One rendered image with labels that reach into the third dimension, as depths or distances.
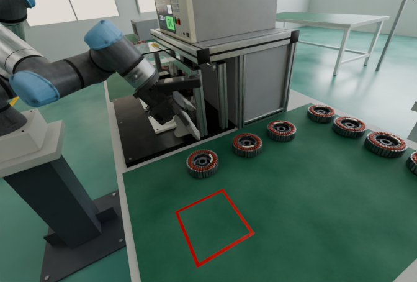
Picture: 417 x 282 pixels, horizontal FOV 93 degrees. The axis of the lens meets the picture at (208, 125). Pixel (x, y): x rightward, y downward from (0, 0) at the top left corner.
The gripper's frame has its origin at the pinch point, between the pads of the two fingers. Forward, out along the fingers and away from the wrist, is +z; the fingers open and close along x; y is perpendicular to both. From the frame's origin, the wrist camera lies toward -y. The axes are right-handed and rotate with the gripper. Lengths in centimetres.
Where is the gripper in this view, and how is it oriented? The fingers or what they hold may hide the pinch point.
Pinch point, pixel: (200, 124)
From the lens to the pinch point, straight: 61.1
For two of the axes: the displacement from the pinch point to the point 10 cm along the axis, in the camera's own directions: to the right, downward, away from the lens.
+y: -8.0, 5.5, 2.4
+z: 5.9, 6.3, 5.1
